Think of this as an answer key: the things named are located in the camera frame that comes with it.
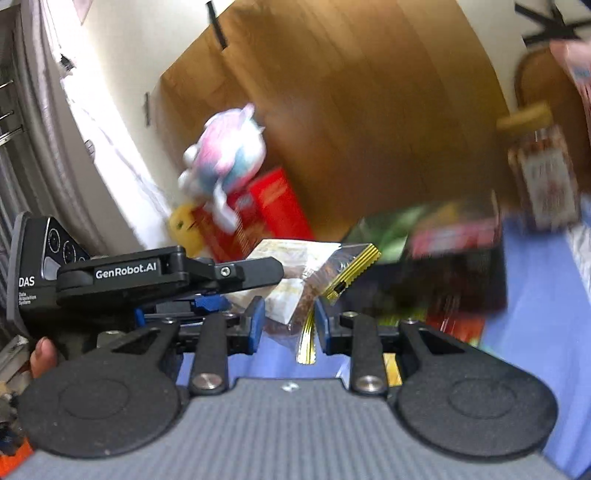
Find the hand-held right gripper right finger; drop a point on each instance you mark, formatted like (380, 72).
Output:
(322, 323)

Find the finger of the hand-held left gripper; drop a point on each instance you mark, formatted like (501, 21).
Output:
(254, 272)
(210, 303)

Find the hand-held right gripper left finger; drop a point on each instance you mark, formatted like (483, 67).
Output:
(256, 323)

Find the clear bag of round biscuits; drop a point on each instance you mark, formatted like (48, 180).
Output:
(295, 254)

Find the brown snack packet gold edge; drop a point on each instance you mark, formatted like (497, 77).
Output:
(323, 277)

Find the dark green snack packet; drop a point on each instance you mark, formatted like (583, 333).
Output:
(383, 235)

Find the black printed box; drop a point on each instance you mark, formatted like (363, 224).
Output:
(461, 286)

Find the red white snack packet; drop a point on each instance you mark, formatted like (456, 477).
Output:
(452, 237)

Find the person's left hand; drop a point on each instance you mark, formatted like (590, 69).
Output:
(42, 360)

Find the red gift box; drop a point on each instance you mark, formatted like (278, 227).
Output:
(277, 207)

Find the yellow duck plush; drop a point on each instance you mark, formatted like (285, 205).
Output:
(184, 228)

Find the pink blue plush toy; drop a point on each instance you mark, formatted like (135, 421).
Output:
(226, 152)

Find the grey curtain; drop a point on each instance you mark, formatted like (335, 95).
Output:
(27, 184)

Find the black tape strip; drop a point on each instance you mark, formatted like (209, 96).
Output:
(147, 108)
(217, 25)

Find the wood grain board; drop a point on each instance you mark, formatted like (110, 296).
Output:
(360, 101)

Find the blue printed bedsheet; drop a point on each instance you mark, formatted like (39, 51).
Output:
(535, 323)

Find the clear nut jar yellow lid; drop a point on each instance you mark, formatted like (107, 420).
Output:
(545, 180)

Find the large pink snack bag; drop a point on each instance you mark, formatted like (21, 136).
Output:
(579, 69)

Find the black tape cross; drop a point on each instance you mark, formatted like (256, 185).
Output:
(554, 30)

